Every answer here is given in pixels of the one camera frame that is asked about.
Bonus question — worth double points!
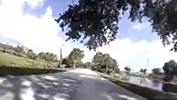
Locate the round green tree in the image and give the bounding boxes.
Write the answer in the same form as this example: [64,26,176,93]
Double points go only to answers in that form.
[65,46,87,70]

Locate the clump of green trees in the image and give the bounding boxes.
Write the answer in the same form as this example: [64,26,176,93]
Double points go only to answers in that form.
[89,50,123,76]

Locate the overhanging leafy tree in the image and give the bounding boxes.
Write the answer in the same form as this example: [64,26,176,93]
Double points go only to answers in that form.
[26,0,177,65]

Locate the pale concrete path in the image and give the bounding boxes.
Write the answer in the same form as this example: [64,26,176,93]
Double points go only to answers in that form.
[0,55,177,100]

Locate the thin distant pole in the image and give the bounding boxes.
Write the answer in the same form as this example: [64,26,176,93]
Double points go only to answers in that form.
[144,58,151,76]

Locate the row of bushes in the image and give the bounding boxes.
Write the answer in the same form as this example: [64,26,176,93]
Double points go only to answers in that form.
[0,41,60,65]

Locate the pond water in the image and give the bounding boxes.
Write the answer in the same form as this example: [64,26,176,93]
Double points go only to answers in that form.
[122,74,177,97]

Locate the shaded grass verge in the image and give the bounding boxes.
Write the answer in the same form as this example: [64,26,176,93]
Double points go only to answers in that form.
[93,71,177,100]

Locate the dark trees by pond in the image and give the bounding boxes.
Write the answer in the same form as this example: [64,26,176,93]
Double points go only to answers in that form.
[149,56,177,83]

